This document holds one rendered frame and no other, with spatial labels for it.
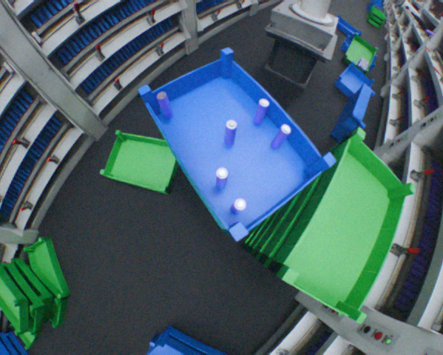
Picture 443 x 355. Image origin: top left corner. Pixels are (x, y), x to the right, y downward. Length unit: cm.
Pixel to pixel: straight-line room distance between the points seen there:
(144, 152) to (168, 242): 39
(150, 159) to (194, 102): 46
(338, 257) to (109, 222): 80
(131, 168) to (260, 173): 61
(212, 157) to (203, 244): 45
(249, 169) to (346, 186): 21
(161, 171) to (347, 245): 68
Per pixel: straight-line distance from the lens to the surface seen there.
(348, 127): 91
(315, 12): 93
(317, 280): 39
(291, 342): 76
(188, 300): 79
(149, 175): 80
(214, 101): 40
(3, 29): 70
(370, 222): 46
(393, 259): 63
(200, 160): 34
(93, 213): 91
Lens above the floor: 72
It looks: 75 degrees down
